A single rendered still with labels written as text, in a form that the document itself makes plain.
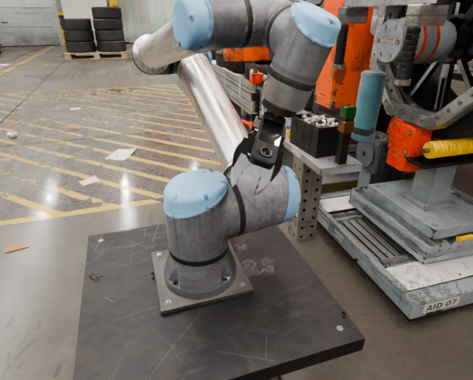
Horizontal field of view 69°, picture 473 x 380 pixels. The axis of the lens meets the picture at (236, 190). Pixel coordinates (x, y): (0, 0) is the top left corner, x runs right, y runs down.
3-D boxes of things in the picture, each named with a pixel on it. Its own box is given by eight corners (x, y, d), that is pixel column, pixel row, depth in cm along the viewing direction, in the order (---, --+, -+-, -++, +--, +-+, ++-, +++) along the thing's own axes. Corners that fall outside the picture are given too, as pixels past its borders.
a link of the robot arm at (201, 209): (161, 234, 89) (153, 173, 81) (220, 219, 96) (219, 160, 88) (178, 269, 77) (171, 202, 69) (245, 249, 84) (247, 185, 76)
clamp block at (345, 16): (367, 22, 119) (370, 5, 117) (344, 22, 117) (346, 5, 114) (358, 22, 123) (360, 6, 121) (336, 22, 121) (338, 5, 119)
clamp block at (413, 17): (445, 26, 90) (450, 2, 87) (416, 26, 88) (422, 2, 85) (430, 25, 94) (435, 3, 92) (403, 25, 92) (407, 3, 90)
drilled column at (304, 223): (315, 238, 159) (326, 153, 140) (296, 241, 157) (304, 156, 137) (305, 227, 168) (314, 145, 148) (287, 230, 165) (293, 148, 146)
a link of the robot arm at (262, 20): (231, -14, 66) (262, 4, 58) (283, -12, 70) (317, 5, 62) (227, 37, 72) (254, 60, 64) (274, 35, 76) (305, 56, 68)
